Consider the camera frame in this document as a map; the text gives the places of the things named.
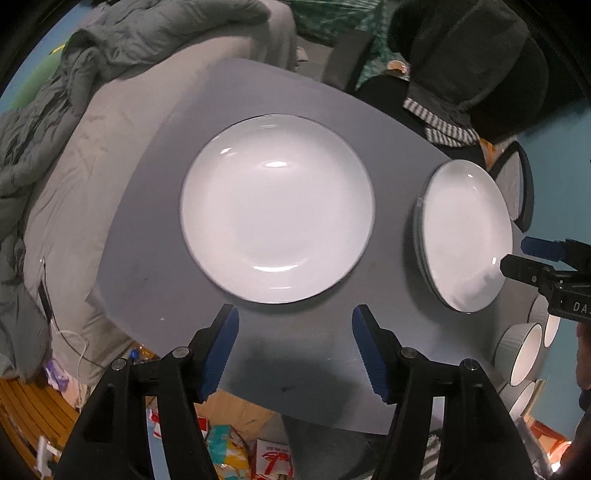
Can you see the red white bag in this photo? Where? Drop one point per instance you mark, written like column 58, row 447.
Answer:
column 274, row 459

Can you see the dark grey jacket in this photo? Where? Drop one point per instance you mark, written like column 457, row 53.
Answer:
column 461, row 46

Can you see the stack of white plates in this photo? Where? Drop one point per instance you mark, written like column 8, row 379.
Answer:
column 466, row 230

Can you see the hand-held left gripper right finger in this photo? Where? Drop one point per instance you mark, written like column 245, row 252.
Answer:
column 369, row 355

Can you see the green pillow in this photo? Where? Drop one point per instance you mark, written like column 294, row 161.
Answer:
column 37, row 78

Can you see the black white striped cloth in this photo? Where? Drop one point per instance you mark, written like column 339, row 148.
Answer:
column 443, row 124

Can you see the person's right forearm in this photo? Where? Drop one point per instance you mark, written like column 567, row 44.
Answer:
column 585, row 360

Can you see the grey table mat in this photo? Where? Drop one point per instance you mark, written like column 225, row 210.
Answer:
column 115, row 129

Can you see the teal patterned cloth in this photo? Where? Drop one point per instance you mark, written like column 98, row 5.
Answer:
column 332, row 18

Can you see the orange wooden furniture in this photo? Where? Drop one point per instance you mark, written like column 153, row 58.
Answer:
column 551, row 438

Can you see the red white packet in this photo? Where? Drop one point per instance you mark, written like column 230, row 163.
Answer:
column 154, row 422

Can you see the dark grey object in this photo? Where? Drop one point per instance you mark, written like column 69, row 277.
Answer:
column 332, row 443

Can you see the grey white striped cloth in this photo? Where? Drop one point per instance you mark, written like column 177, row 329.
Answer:
column 429, row 457

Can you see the wooden slatted board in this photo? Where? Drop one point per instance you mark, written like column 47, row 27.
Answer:
column 27, row 415

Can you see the grey-green quilted blanket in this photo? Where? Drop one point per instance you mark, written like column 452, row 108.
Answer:
column 138, row 41

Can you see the colourful snack bag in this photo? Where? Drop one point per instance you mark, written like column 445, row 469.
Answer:
column 226, row 450

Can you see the white plate dark rim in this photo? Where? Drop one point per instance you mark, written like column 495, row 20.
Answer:
column 416, row 235
column 277, row 212
column 420, row 235

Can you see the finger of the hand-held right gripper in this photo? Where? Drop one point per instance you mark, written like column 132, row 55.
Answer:
column 526, row 270
column 542, row 248

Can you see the purple packet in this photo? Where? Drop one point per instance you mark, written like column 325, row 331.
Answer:
column 57, row 376

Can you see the black office chair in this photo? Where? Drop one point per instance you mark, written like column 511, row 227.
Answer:
column 383, row 97

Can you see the orange packet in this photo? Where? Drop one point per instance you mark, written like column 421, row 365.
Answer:
column 488, row 152

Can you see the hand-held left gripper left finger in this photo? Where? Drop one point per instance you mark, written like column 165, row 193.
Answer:
column 221, row 350

